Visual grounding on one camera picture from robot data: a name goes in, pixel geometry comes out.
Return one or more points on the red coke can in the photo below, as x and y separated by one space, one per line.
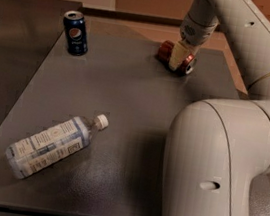
164 53

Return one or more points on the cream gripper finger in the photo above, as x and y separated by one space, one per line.
181 58

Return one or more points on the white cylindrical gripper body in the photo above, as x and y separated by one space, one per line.
195 32

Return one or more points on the dark grey side cabinet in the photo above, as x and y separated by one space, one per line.
28 31

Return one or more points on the clear plastic water bottle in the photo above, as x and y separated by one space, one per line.
32 154

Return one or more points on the blue pepsi can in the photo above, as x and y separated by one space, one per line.
75 31

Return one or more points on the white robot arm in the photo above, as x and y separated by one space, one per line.
216 147

